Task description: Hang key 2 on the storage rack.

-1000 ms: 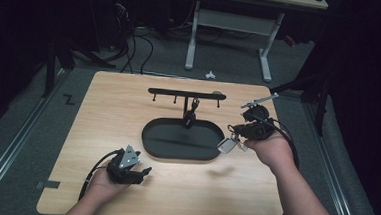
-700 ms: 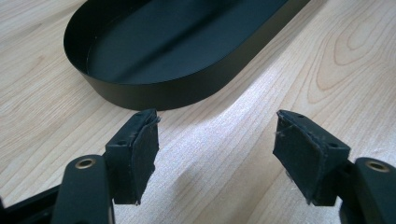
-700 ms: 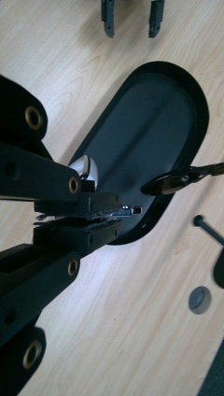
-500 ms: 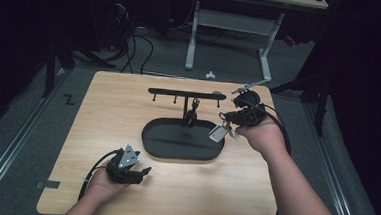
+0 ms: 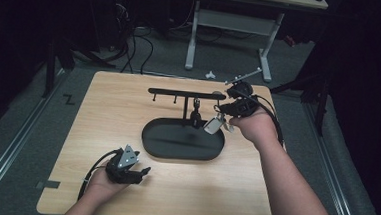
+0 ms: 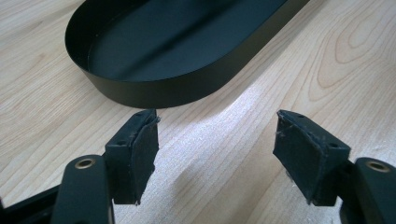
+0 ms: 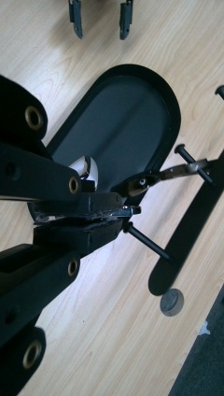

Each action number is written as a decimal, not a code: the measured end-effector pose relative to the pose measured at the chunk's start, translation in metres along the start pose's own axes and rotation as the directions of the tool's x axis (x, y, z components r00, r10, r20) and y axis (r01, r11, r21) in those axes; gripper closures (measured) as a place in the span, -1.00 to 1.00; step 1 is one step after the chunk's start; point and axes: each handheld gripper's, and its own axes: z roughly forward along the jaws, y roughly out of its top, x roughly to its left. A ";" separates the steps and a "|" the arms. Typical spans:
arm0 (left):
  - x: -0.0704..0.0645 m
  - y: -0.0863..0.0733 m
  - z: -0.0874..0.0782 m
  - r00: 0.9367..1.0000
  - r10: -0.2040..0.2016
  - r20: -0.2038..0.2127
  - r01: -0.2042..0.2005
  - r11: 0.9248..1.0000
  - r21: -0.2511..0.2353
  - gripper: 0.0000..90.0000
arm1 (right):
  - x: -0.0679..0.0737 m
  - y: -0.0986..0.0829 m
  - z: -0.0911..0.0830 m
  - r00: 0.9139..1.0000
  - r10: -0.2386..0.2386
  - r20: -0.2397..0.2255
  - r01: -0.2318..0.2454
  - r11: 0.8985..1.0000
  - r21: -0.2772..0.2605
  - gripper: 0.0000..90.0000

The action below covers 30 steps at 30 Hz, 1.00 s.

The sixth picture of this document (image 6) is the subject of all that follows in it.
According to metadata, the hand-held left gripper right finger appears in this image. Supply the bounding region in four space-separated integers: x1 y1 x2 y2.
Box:
272 108 352 207

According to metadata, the black key rack with tray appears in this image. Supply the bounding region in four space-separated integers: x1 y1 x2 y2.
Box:
64 0 311 109

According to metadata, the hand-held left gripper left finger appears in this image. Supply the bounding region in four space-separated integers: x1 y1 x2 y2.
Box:
104 108 161 206

